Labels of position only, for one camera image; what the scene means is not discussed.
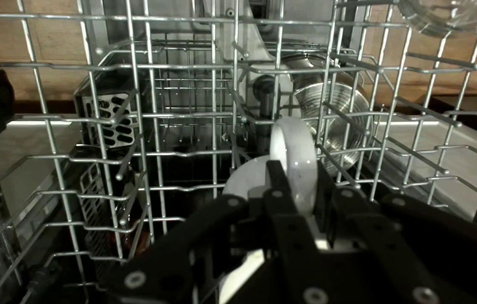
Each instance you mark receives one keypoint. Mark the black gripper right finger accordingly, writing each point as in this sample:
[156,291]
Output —
[419,254]

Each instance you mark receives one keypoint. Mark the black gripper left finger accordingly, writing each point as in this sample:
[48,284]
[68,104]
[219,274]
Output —
[205,254]

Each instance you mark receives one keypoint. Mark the ridged steel bowl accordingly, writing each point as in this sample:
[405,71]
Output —
[341,129]

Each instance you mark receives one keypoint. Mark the grey cutlery basket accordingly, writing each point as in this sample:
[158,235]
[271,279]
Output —
[112,119]

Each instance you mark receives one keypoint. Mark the open dishwasher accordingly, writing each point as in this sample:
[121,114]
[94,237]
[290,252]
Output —
[30,169]

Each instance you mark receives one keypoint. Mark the clear drinking glass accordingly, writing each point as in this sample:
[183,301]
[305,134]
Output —
[452,14]

